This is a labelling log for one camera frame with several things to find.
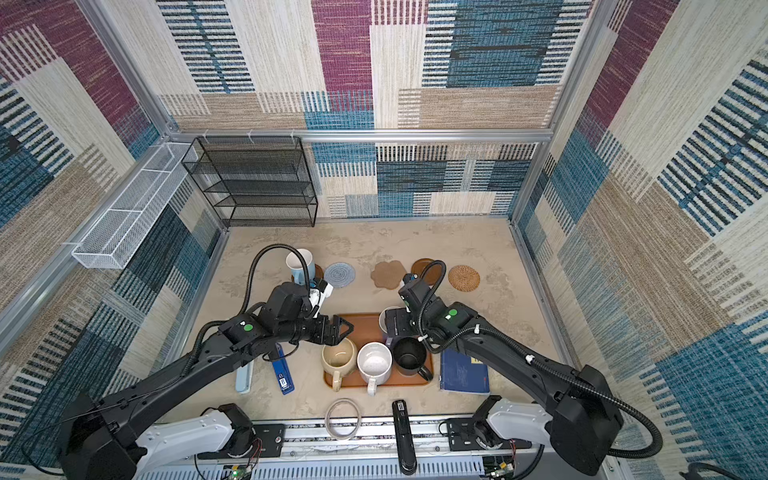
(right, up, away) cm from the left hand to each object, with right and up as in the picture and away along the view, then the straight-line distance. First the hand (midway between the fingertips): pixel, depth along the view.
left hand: (342, 321), depth 76 cm
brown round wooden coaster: (-12, +10, +26) cm, 30 cm away
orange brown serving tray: (+5, -6, +16) cm, 18 cm away
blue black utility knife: (-17, -15, +7) cm, 24 cm away
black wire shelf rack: (-36, +42, +32) cm, 64 cm away
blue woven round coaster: (-5, +10, +28) cm, 30 cm away
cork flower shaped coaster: (+12, +9, +29) cm, 33 cm away
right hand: (+16, -2, +5) cm, 16 cm away
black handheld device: (+16, -28, -9) cm, 33 cm away
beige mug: (-2, -13, +9) cm, 16 cm away
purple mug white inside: (+10, -2, +7) cm, 13 cm away
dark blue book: (+30, -16, +7) cm, 35 cm away
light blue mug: (-17, +11, +18) cm, 27 cm away
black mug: (+17, -12, +9) cm, 23 cm away
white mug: (+8, -13, +9) cm, 18 cm away
